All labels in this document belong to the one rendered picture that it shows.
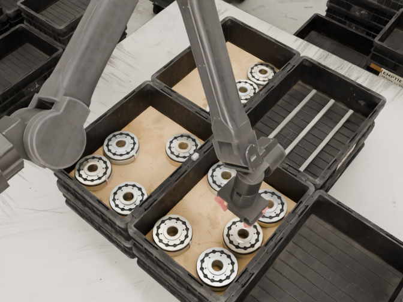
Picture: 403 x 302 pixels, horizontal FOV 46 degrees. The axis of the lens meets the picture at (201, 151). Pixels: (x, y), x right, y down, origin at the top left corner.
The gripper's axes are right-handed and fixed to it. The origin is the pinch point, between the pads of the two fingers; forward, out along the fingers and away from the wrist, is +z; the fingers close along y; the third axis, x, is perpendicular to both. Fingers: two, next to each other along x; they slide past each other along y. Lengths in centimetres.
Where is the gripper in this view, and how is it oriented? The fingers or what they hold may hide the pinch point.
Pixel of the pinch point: (236, 216)
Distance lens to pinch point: 114.6
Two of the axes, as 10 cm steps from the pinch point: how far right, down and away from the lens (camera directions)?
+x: -6.6, 5.8, -4.8
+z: -0.9, 5.7, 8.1
